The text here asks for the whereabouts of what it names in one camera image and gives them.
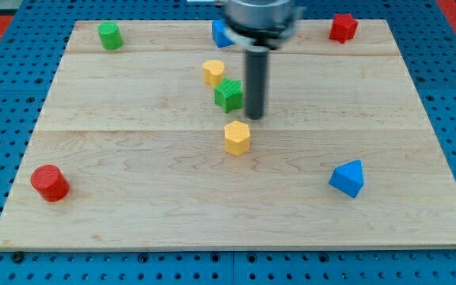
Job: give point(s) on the yellow heart block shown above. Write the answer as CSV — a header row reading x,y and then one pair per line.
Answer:
x,y
213,72

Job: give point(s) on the blue cube block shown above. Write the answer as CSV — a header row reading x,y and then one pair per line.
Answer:
x,y
218,34

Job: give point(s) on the yellow hexagon block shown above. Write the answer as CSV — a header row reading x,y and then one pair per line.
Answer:
x,y
237,138

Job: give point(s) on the red star block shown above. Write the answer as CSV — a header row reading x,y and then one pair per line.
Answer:
x,y
343,27

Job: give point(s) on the green star block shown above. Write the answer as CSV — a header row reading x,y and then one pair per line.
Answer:
x,y
228,95

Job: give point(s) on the light wooden board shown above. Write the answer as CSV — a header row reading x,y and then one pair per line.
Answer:
x,y
137,135

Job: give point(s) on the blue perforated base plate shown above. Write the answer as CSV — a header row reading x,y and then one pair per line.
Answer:
x,y
30,51

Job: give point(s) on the blue triangle block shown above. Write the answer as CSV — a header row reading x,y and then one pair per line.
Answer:
x,y
348,178

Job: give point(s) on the green cylinder block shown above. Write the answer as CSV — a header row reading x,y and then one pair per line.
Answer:
x,y
110,36

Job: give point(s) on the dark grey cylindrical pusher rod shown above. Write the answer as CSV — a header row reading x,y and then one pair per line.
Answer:
x,y
256,65

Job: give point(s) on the red cylinder block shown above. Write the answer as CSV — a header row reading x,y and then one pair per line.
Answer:
x,y
50,183

